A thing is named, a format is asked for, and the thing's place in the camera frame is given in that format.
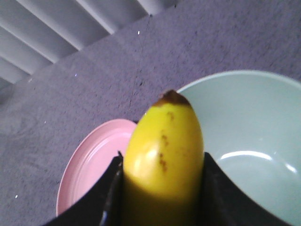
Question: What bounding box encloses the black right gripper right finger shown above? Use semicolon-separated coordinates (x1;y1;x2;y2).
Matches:
200;152;289;226

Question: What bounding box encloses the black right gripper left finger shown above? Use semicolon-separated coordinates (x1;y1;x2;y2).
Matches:
46;152;123;226

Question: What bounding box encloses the green bowl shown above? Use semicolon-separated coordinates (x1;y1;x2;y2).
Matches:
179;70;301;226

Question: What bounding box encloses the yellow banana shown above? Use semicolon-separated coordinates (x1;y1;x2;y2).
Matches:
121;90;204;226

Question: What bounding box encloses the pink plate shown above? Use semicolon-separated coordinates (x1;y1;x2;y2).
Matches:
56;119;136;216

